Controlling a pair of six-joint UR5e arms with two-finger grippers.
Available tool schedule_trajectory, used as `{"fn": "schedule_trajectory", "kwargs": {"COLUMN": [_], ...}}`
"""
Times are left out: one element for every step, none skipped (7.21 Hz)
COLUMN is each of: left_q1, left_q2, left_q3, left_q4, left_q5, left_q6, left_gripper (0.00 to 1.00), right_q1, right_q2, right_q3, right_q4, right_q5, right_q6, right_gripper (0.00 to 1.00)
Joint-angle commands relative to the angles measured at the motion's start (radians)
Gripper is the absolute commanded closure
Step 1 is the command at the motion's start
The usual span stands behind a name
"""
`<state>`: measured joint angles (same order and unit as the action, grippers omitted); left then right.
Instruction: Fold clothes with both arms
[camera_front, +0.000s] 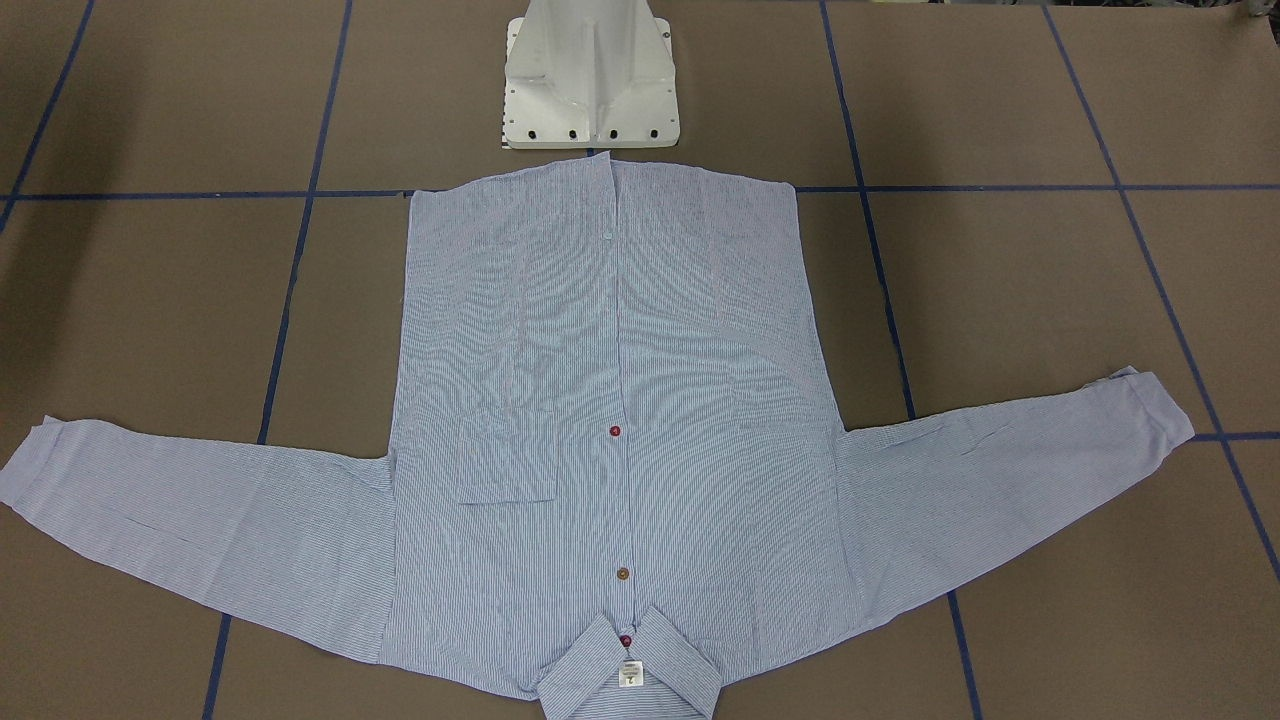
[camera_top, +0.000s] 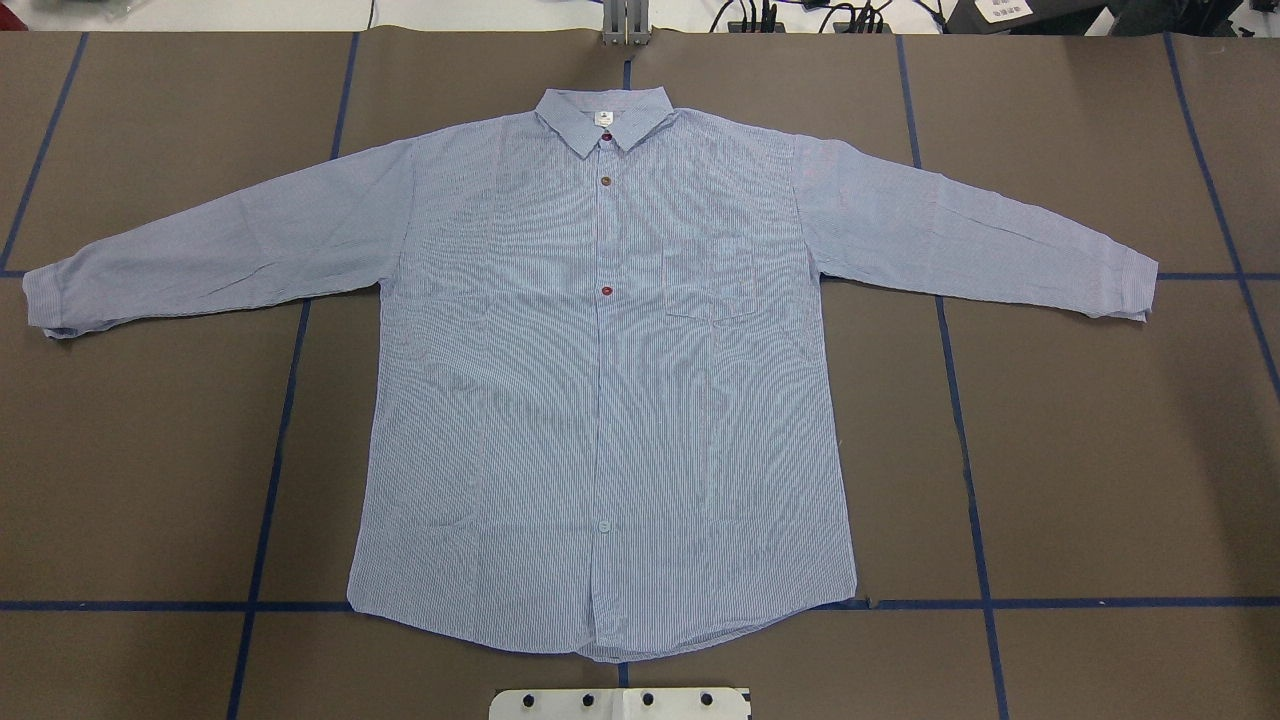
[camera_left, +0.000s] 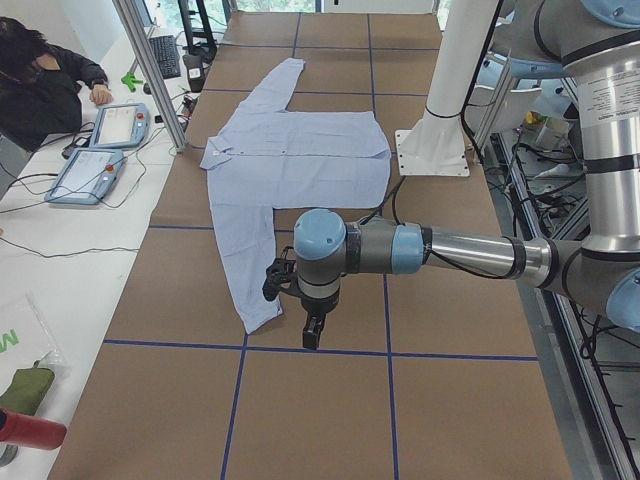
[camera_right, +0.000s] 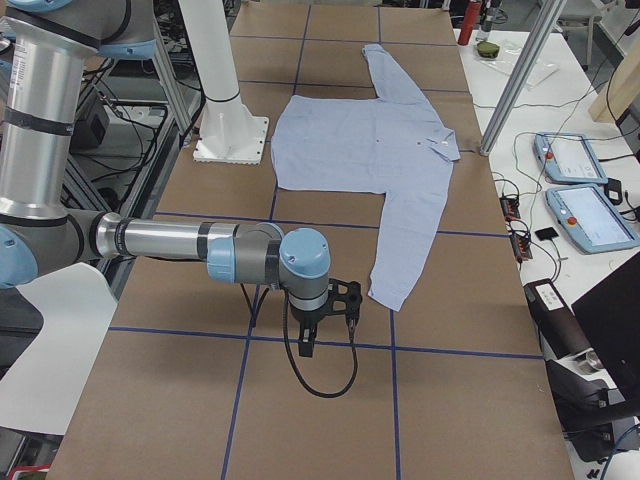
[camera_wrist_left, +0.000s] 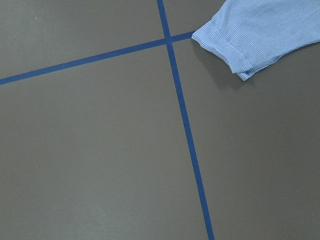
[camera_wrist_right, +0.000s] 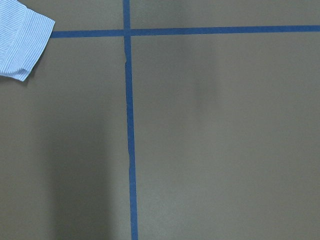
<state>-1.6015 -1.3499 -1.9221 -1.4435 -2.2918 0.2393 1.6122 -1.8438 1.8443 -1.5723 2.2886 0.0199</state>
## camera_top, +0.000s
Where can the light blue striped shirt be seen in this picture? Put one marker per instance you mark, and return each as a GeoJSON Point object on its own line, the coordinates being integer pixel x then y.
{"type": "Point", "coordinates": [603, 423]}

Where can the grey USB hub left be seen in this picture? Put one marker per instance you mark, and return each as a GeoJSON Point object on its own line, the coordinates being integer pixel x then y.
{"type": "Point", "coordinates": [756, 18]}

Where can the grey usb hub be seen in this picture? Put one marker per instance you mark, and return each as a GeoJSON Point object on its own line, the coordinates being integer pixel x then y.
{"type": "Point", "coordinates": [756, 18]}
{"type": "Point", "coordinates": [864, 18]}

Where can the grey USB hub right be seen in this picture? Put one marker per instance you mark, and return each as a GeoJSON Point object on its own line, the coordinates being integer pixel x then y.
{"type": "Point", "coordinates": [864, 18]}

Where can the black box with label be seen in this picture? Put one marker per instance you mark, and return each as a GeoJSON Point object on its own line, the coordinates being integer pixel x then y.
{"type": "Point", "coordinates": [1041, 18]}

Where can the grey aluminium frame post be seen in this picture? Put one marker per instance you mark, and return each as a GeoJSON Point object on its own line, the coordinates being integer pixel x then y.
{"type": "Point", "coordinates": [626, 22]}

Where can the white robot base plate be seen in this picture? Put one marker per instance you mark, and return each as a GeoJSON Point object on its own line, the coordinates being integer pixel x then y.
{"type": "Point", "coordinates": [623, 703]}

